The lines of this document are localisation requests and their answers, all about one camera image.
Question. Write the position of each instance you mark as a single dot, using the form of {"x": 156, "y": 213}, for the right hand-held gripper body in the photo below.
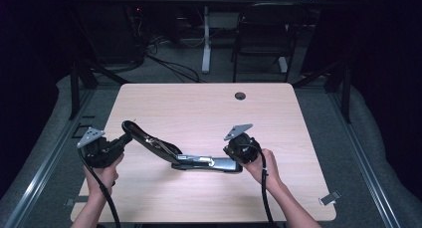
{"x": 244, "y": 150}

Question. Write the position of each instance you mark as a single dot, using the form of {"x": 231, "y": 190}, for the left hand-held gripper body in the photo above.
{"x": 98, "y": 150}

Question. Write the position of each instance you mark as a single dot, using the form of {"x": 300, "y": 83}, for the person's left hand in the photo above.
{"x": 103, "y": 178}

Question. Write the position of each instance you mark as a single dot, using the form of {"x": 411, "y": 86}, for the person's right hand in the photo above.
{"x": 265, "y": 171}

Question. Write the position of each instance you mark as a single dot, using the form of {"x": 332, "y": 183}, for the grey tape strip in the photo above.
{"x": 329, "y": 198}
{"x": 74, "y": 200}

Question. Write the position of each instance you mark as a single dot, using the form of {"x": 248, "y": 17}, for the black metal stand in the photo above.
{"x": 74, "y": 88}
{"x": 345, "y": 88}

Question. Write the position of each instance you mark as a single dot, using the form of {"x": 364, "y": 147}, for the black equipment cabinet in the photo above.
{"x": 112, "y": 32}

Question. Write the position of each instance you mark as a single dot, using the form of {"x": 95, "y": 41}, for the black chair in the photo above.
{"x": 262, "y": 35}

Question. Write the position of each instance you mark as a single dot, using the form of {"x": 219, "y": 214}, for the white desk leg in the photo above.
{"x": 206, "y": 39}

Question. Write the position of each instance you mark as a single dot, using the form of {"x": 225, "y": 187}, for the metal floor rail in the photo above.
{"x": 49, "y": 161}
{"x": 361, "y": 155}

